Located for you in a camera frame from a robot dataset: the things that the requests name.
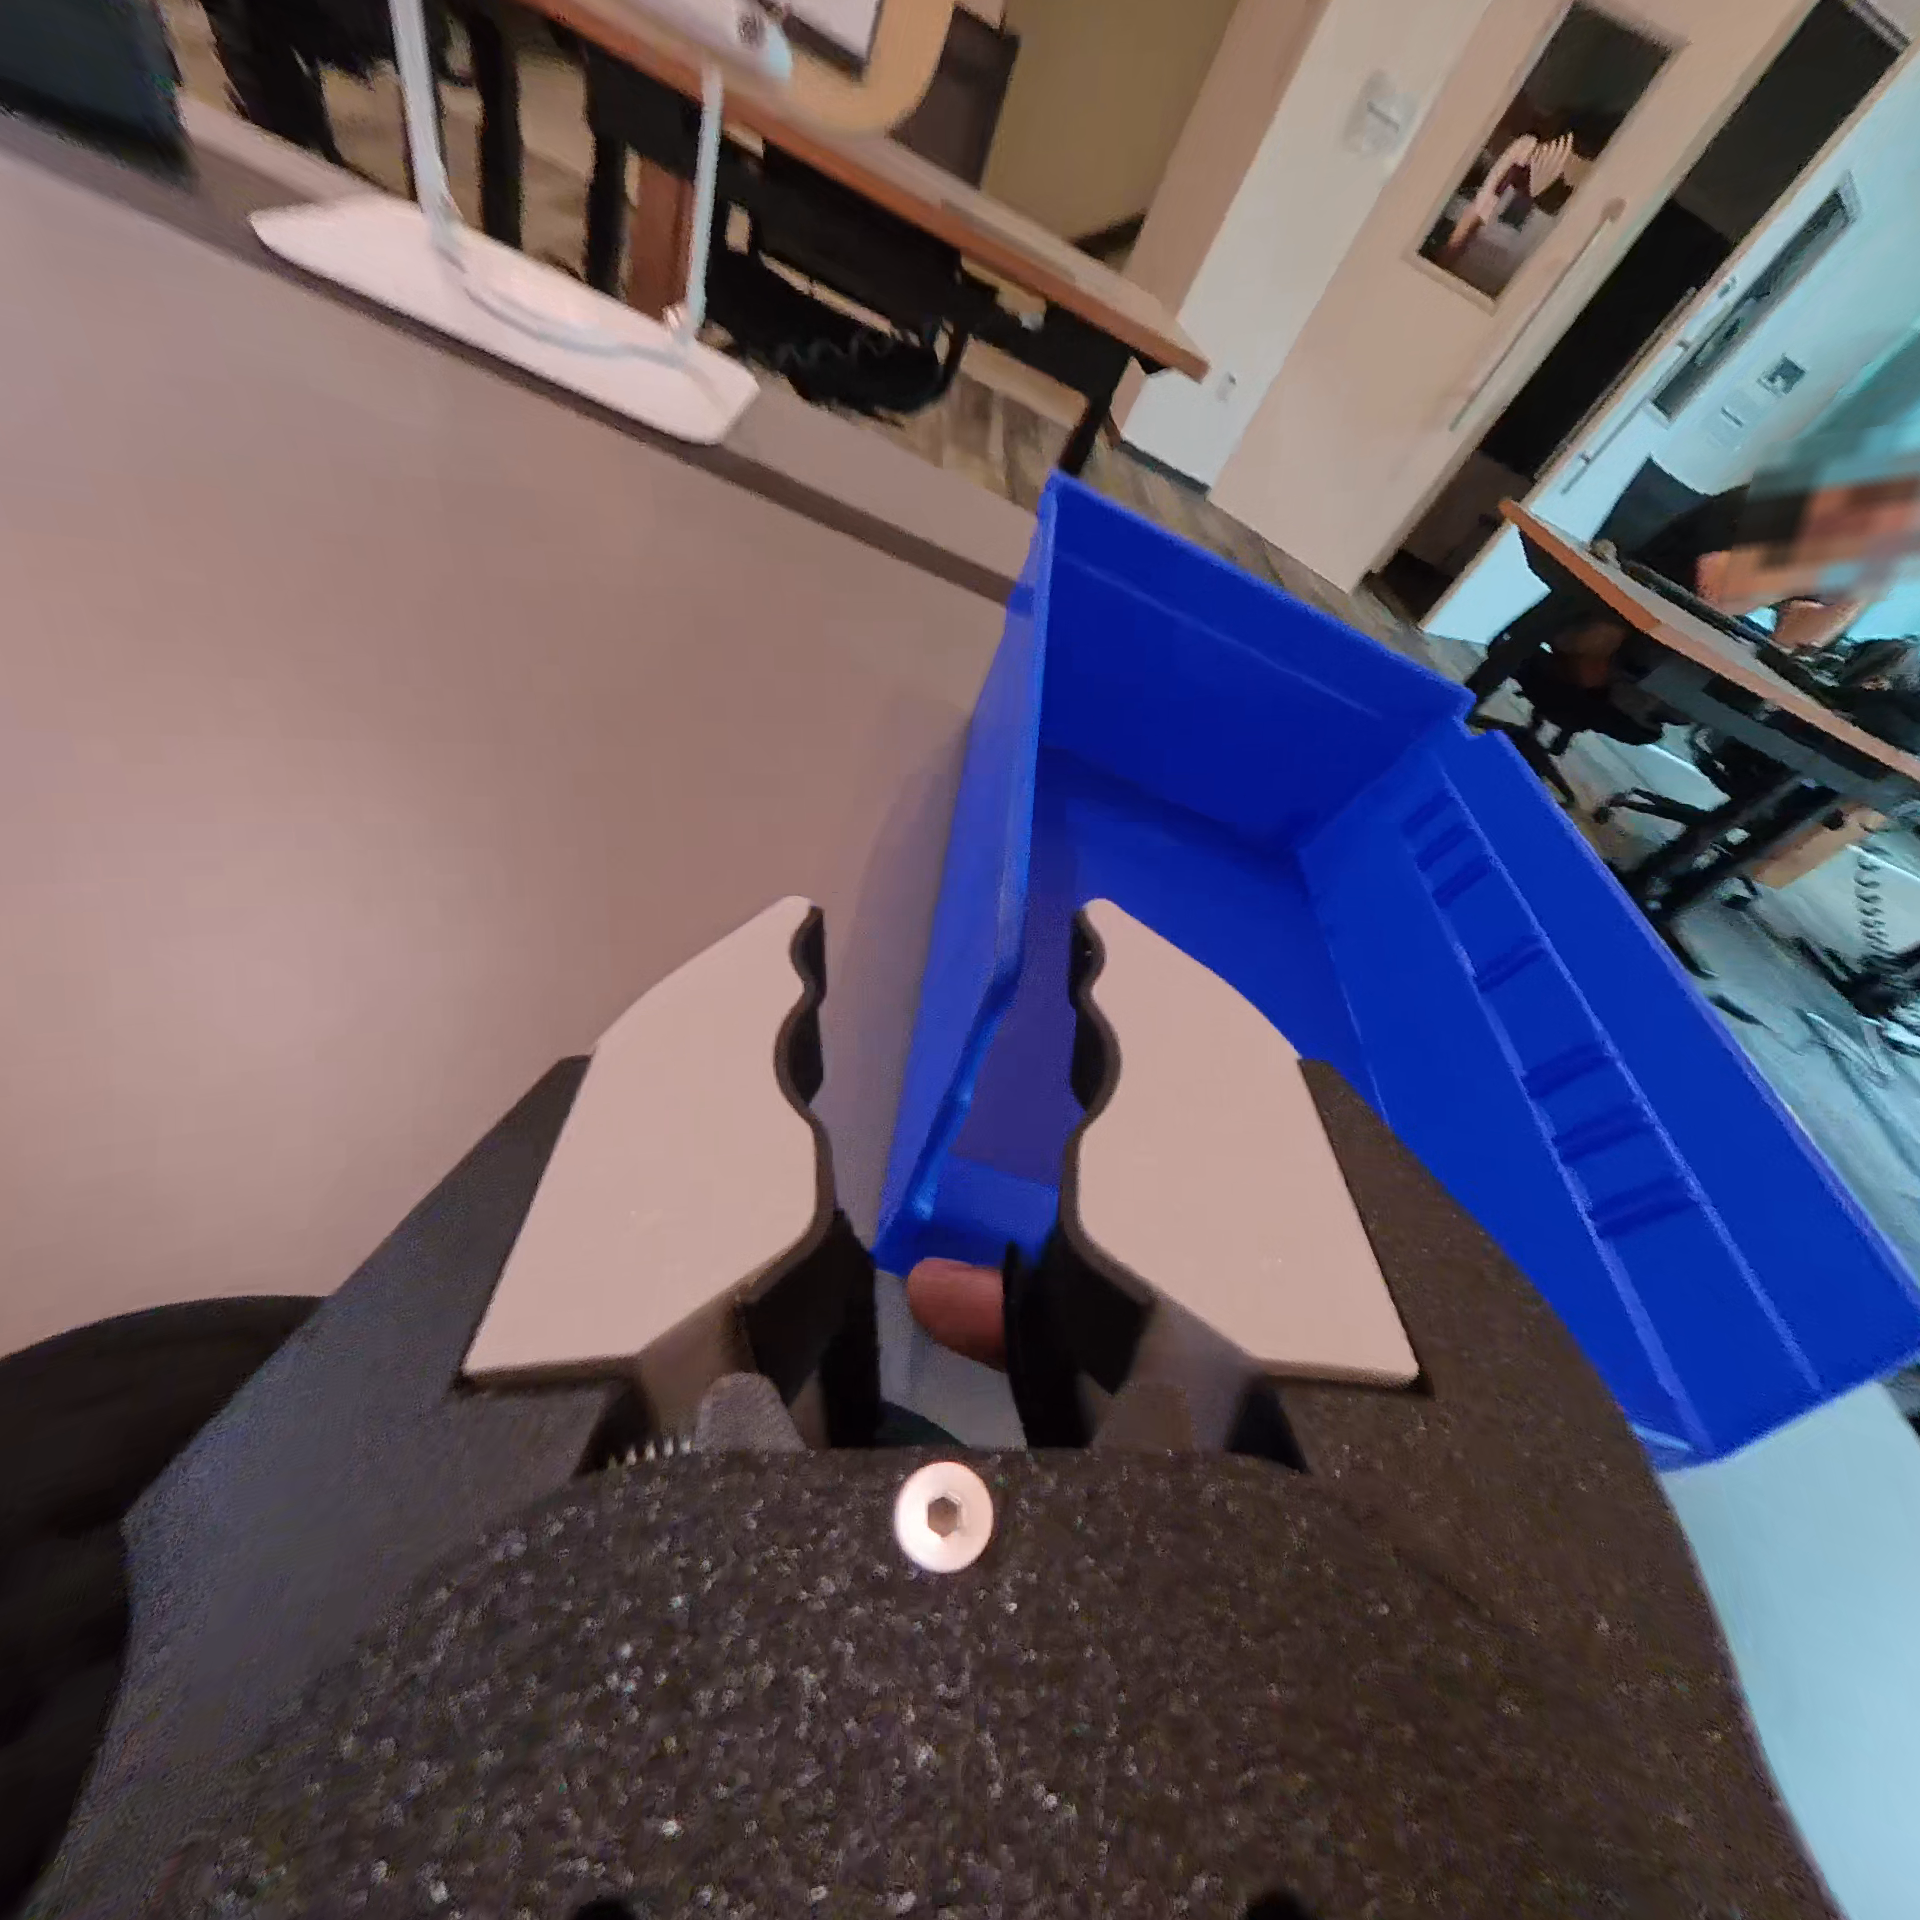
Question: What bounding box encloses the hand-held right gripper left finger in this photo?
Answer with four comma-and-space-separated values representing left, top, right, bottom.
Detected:
457, 896, 891, 1448

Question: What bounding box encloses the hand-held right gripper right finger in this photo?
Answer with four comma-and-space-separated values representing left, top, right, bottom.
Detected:
1000, 896, 1428, 1450

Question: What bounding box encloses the blue plastic bin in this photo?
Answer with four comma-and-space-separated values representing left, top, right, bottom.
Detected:
870, 476, 1920, 1470

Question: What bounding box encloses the black round cushion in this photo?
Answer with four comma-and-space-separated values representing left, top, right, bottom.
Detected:
0, 1297, 320, 1874

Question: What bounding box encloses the wooden office desk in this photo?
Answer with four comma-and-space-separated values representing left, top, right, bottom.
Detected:
1504, 504, 1920, 916

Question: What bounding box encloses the white sign stand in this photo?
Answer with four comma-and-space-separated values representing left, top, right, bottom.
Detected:
250, 0, 771, 446

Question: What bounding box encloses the wooden desk with black legs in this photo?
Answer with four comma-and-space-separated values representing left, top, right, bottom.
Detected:
528, 0, 1217, 483

